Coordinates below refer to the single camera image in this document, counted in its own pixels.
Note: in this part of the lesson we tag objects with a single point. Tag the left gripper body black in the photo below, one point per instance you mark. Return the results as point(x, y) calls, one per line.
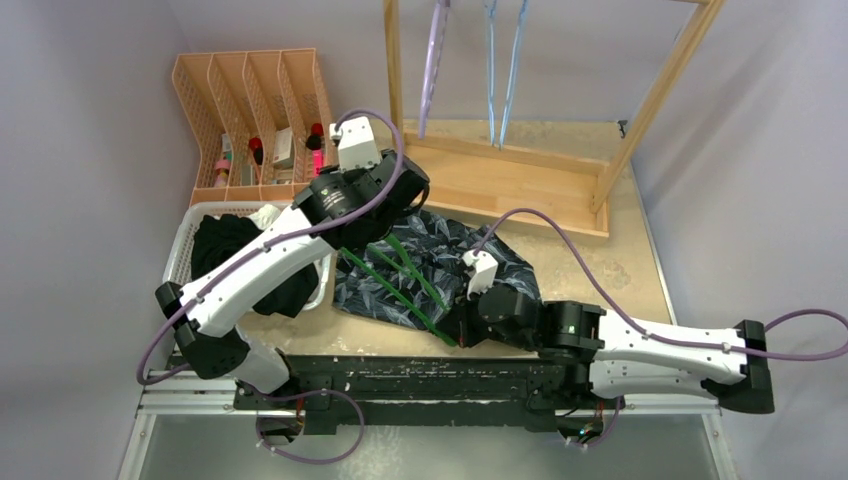
point(385, 229)

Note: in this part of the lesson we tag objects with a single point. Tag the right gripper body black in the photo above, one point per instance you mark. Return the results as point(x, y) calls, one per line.
point(473, 329)

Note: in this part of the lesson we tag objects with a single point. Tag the black patterned shorts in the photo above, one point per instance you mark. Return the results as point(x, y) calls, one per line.
point(415, 275)

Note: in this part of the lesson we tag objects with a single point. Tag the lilac hanger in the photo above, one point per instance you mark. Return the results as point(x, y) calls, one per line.
point(433, 57)

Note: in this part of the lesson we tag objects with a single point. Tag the peach plastic file organizer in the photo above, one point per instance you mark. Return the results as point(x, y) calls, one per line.
point(230, 97)

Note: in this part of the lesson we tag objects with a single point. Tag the plain black shorts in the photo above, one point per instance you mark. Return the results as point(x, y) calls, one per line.
point(218, 239)

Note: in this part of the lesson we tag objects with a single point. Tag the light blue hanger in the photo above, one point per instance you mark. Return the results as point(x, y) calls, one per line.
point(513, 72)
point(490, 7)

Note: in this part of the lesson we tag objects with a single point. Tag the white plastic basket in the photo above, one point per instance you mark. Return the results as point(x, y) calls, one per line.
point(177, 268)

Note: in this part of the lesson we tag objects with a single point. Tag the white shorts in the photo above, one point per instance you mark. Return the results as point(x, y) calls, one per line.
point(265, 216)

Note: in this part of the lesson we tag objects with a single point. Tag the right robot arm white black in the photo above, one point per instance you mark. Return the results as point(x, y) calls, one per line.
point(614, 357)

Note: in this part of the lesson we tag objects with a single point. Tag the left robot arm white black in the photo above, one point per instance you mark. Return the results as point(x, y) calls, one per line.
point(338, 209)

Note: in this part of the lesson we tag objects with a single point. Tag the pink highlighter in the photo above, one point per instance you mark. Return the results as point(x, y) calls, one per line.
point(318, 161)

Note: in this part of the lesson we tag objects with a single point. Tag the wooden clothes rack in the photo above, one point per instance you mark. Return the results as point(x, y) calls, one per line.
point(476, 182)

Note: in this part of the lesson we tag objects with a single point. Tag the white small box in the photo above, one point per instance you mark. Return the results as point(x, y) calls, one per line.
point(283, 155)

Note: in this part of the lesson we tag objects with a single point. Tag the red black marker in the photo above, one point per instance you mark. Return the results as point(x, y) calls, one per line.
point(256, 149)

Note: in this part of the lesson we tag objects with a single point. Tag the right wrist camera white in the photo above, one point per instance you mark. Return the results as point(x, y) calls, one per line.
point(482, 268)

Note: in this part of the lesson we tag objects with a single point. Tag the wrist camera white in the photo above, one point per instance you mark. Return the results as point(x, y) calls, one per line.
point(355, 144)
point(482, 268)

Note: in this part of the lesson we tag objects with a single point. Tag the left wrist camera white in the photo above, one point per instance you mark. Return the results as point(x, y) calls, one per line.
point(355, 144)

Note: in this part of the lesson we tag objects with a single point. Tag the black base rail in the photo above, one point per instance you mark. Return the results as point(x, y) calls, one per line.
point(327, 392)

